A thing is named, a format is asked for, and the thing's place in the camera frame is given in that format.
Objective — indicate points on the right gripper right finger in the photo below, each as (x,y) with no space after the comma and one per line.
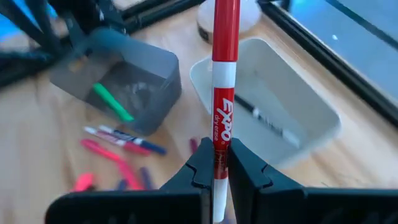
(311,208)

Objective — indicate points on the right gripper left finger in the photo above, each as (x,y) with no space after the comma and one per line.
(140,208)

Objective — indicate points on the blue highlighter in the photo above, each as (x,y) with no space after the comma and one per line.
(122,185)

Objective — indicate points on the thin purple highlighter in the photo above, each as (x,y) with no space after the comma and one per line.
(145,179)

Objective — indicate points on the navy Expo marker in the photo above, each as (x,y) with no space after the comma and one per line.
(157,150)

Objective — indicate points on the red highlighter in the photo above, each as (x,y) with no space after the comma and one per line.
(99,149)

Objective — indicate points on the maroon Expo marker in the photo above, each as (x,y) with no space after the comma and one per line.
(193,146)

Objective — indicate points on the black permanent marker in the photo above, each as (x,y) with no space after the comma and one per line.
(267,119)

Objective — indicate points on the green highlighter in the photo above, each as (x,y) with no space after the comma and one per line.
(113,102)

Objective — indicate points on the red Expo marker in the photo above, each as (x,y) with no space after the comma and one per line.
(225,31)

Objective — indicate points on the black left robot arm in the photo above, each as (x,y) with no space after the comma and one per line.
(87,15)

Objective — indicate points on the beige plastic bin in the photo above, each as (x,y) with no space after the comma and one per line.
(295,93)

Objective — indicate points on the dark grey translucent bin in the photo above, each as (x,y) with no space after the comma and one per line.
(149,62)

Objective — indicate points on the white lamp with wooden base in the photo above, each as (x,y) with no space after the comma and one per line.
(252,18)

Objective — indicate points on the black aluminium table frame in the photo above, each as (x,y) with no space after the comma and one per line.
(342,67)

